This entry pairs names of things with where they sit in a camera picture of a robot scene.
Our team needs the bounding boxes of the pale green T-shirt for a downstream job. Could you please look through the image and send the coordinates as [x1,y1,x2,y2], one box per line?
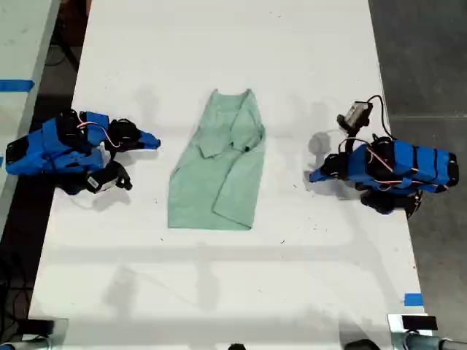
[166,88,266,231]

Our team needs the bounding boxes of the white side table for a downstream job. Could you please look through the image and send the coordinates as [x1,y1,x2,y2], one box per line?
[0,0,62,229]

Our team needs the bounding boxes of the long blue tape strip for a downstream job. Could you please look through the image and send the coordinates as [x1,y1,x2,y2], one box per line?
[0,79,36,93]

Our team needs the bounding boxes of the black box on white plate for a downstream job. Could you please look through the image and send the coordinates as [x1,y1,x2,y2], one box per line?
[387,313,438,337]

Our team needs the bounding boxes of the grey metal tube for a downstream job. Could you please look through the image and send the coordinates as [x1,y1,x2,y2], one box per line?
[0,337,52,350]
[392,331,467,350]

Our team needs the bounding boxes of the black box on metal plate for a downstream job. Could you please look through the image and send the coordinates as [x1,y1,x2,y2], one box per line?
[20,317,69,346]

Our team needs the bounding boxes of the gripper camera stalk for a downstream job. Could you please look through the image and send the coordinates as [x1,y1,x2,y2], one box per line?
[342,125,366,155]
[115,170,134,191]

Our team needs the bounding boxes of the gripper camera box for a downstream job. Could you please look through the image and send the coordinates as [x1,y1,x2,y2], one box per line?
[85,170,118,195]
[337,101,374,133]

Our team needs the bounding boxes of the black camera cable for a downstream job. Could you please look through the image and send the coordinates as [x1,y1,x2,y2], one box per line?
[366,95,395,141]

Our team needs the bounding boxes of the black floor cables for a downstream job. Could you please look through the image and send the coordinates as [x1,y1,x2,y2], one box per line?
[0,251,36,331]

